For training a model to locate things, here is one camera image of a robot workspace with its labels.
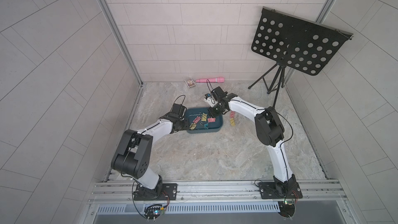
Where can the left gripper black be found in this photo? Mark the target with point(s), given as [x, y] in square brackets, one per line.
[186, 124]

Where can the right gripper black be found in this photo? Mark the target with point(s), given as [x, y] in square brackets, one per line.
[213, 112]

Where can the teal plastic storage box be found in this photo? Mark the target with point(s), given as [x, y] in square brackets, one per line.
[201, 121]

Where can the yellow binder clip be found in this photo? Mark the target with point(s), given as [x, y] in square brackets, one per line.
[232, 122]
[193, 126]
[204, 117]

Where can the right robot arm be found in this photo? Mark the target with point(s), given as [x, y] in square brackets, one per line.
[269, 130]

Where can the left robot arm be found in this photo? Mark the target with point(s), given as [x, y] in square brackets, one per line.
[132, 156]

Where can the small card box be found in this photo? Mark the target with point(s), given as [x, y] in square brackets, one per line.
[190, 82]

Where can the pink microphone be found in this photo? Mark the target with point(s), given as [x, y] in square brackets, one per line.
[211, 80]

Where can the black music stand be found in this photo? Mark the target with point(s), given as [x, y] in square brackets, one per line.
[295, 43]

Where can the left controller board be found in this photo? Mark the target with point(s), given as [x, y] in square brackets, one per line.
[153, 212]

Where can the controller board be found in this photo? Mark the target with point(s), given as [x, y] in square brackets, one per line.
[286, 209]
[153, 212]

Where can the right controller board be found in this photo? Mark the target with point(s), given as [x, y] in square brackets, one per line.
[286, 209]

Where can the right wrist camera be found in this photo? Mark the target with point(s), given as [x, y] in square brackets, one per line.
[215, 96]

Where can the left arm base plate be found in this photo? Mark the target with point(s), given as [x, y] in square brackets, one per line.
[165, 192]

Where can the aluminium rail frame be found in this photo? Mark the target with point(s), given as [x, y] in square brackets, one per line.
[184, 191]

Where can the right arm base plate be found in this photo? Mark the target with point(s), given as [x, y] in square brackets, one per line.
[273, 190]

